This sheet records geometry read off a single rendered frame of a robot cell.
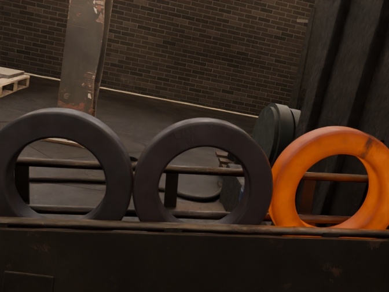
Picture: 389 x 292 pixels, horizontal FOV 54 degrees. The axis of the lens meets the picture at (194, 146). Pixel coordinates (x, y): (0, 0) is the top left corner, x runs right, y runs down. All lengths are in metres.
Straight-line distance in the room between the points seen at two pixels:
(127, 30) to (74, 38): 3.57
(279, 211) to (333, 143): 0.11
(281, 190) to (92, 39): 2.59
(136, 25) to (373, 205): 6.12
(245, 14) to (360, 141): 6.24
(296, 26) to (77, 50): 4.64
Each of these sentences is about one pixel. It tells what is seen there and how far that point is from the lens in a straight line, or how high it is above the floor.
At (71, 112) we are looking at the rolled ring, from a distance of 0.48.
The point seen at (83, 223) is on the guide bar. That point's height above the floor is 0.60.
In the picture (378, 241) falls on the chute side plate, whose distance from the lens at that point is 0.58.
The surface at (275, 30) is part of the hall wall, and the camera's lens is 6.86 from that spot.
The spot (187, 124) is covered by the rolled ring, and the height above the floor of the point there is 0.74.
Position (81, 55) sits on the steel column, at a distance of 3.02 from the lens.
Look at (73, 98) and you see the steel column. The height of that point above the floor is 0.33.
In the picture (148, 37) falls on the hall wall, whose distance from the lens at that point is 6.54.
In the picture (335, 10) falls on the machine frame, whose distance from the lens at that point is 1.23.
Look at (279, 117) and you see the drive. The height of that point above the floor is 0.63.
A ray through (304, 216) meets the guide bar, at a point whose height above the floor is 0.63.
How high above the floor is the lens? 0.82
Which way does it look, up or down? 13 degrees down
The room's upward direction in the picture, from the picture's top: 12 degrees clockwise
